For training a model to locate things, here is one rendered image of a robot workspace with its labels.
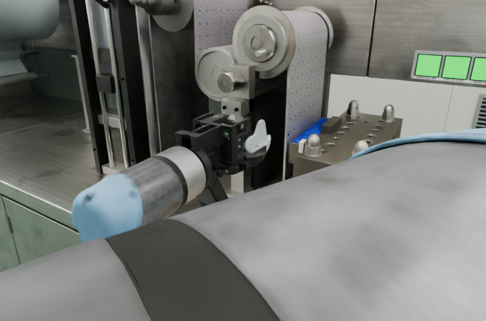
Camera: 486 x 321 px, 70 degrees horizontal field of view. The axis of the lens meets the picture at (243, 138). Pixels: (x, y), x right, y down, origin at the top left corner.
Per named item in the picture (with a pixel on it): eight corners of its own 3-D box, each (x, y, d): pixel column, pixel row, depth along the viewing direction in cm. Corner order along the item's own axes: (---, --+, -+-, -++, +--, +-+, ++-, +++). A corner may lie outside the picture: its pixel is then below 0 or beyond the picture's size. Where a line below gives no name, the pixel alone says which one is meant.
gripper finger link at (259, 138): (283, 114, 61) (250, 127, 54) (281, 146, 63) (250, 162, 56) (268, 111, 63) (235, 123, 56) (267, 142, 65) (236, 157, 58)
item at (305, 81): (283, 150, 78) (287, 66, 72) (318, 121, 97) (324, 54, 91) (286, 150, 78) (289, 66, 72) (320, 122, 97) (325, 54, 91)
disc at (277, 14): (232, 75, 79) (231, 5, 74) (233, 74, 79) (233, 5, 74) (293, 82, 72) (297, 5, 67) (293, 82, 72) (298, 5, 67)
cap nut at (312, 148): (301, 155, 73) (302, 134, 71) (307, 149, 76) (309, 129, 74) (317, 158, 71) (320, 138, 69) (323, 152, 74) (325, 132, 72)
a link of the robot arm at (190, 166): (189, 216, 44) (142, 199, 48) (210, 200, 47) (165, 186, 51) (186, 162, 41) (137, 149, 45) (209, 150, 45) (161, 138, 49)
